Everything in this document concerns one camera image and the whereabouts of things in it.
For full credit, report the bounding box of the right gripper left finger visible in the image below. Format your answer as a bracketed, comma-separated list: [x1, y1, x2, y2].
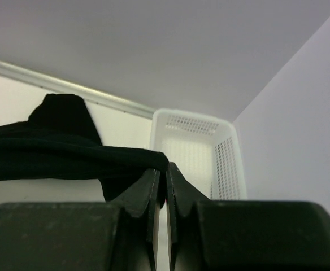
[0, 169, 160, 270]

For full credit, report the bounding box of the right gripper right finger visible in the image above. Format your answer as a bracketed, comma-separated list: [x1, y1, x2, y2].
[166, 163, 330, 270]

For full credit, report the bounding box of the aluminium table rail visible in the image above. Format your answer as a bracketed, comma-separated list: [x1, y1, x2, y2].
[0, 61, 155, 119]

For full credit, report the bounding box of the white plastic basket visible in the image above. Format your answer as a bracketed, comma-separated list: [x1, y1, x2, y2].
[150, 108, 248, 200]

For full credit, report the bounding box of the black t shirt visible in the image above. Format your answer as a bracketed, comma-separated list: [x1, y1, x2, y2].
[0, 94, 169, 201]

